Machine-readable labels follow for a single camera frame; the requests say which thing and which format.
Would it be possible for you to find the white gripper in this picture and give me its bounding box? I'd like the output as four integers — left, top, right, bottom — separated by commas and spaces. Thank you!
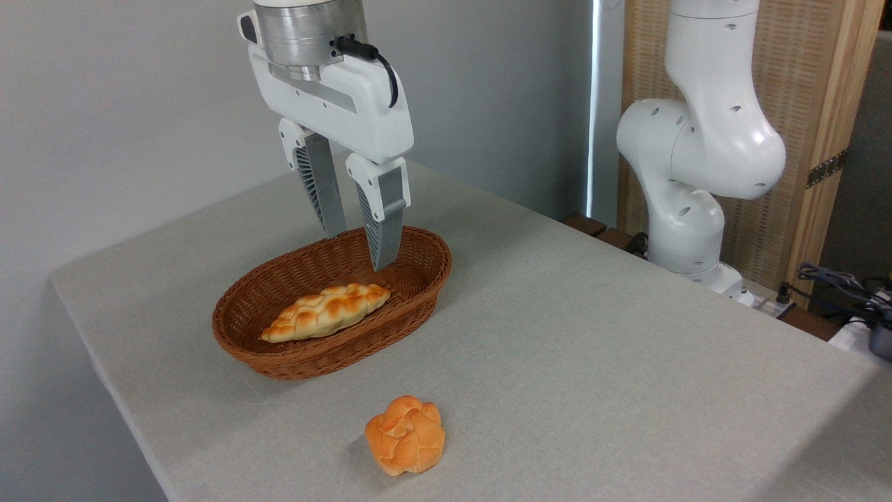
237, 10, 415, 272

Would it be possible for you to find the round orange bread roll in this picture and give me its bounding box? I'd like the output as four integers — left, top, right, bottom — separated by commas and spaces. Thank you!
364, 395, 447, 477

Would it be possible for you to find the long braided bread loaf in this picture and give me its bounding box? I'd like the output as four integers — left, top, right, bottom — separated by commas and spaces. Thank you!
260, 282, 392, 344

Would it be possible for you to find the brown woven wicker basket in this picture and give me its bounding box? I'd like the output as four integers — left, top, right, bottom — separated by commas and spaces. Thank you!
212, 225, 453, 381

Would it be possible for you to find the brown wooden base board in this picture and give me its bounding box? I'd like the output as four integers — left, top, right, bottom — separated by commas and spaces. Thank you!
562, 213, 844, 342

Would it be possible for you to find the grey tablecloth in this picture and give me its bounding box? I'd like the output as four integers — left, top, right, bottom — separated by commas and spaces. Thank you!
49, 146, 892, 502

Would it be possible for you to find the woven wooden folding screen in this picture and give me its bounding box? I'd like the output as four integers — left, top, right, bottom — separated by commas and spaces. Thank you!
617, 0, 886, 307

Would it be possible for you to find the metal screen hinge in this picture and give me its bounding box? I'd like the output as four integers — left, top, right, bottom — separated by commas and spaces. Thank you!
806, 149, 849, 190

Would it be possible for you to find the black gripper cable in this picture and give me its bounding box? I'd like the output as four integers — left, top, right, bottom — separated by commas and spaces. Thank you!
334, 36, 400, 109

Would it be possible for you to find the bundle of dark cables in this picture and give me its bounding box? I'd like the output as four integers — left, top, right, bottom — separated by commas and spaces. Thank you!
777, 261, 892, 328

